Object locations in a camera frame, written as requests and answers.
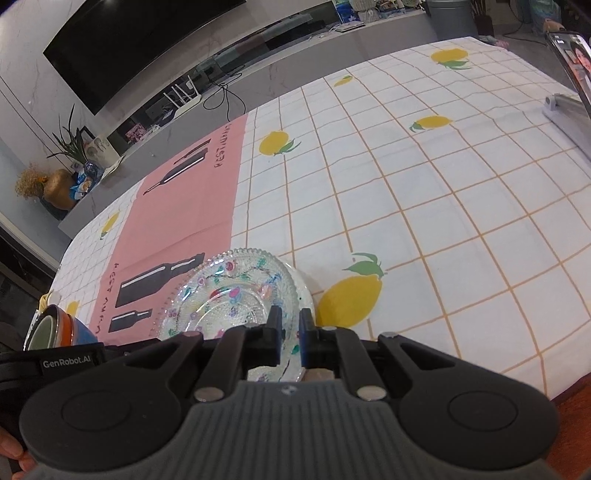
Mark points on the steel bowl with orange outside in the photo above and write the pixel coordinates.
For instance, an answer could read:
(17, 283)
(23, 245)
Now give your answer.
(64, 327)

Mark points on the blue snack bag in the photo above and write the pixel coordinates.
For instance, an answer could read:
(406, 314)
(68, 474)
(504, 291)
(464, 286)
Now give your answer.
(87, 173)

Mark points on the green bowl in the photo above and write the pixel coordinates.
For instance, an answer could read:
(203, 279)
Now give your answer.
(44, 330)

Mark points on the pink place mat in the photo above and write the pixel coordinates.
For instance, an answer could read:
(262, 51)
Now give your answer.
(184, 217)

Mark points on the white router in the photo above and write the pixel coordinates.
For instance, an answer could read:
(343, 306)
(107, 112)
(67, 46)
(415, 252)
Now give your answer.
(189, 99)

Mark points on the pile of small trinkets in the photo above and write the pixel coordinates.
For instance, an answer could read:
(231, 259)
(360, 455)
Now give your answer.
(388, 7)

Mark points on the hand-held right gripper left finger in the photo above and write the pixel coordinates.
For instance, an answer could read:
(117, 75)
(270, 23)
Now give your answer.
(277, 341)

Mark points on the smartphone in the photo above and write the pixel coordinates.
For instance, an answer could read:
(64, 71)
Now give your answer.
(577, 60)

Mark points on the blue plastic bag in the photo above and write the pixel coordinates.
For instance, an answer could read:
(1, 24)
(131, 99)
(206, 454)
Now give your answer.
(545, 16)

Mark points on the black television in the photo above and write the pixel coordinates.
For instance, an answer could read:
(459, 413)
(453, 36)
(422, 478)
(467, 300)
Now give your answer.
(138, 46)

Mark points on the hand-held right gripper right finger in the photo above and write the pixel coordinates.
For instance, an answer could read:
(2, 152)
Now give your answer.
(304, 341)

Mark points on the white floral plate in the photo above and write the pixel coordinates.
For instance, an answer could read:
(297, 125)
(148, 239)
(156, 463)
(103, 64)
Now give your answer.
(304, 295)

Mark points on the white phone stand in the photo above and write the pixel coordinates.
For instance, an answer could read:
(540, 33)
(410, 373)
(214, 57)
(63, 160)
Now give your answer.
(561, 108)

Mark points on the plant in white pot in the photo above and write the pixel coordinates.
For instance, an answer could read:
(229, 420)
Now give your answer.
(99, 150)

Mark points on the large clear glass plate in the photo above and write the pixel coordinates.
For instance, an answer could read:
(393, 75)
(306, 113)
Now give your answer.
(221, 295)

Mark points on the brown vase with dried flowers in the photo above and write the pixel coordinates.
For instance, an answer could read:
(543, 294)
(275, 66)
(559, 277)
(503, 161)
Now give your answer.
(60, 189)

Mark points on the grey tv cabinet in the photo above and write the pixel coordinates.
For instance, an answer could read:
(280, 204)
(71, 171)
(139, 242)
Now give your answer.
(277, 74)

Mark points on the potted plant in dark pot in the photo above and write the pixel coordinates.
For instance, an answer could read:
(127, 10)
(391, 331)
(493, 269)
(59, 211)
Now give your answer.
(485, 23)

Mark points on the grey trash bin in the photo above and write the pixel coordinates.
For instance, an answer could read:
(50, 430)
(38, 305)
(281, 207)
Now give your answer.
(445, 18)

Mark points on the lemon print tablecloth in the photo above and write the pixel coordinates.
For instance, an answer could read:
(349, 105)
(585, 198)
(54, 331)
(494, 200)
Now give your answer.
(415, 207)

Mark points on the person's left hand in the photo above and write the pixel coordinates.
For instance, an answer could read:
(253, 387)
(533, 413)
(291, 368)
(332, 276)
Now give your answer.
(11, 445)

